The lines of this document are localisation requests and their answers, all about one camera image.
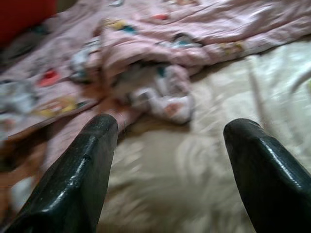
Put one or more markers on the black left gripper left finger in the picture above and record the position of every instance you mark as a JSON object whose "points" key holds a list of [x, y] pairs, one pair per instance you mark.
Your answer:
{"points": [[73, 184]]}

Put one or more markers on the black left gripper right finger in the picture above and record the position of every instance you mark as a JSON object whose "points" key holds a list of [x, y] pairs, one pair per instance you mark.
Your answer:
{"points": [[272, 184]]}

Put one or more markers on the pink cartoon print blanket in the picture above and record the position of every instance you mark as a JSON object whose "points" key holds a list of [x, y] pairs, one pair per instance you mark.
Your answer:
{"points": [[150, 48]]}

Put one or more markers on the beige floral bed sheet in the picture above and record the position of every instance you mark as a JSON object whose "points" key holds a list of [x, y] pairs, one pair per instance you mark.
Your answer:
{"points": [[184, 174]]}

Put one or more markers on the red fabric sofa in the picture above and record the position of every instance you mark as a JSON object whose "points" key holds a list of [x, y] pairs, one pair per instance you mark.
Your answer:
{"points": [[22, 17]]}

